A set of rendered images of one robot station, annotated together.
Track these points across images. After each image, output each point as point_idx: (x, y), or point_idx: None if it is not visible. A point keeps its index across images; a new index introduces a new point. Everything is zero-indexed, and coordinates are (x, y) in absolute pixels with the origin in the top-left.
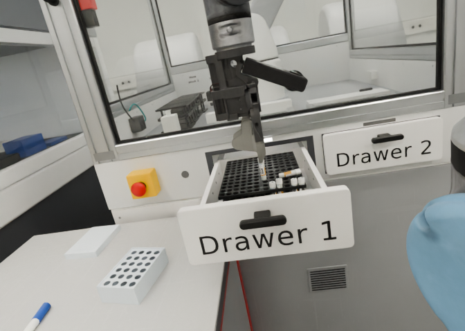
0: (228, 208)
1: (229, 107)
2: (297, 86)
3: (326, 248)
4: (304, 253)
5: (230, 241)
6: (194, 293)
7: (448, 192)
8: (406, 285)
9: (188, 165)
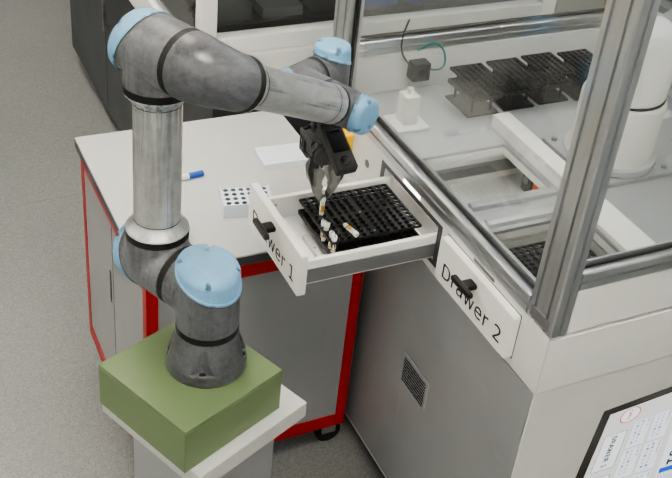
0: (264, 205)
1: (306, 146)
2: (334, 169)
3: (288, 283)
4: (408, 333)
5: None
6: (244, 241)
7: (508, 404)
8: (458, 464)
9: (370, 158)
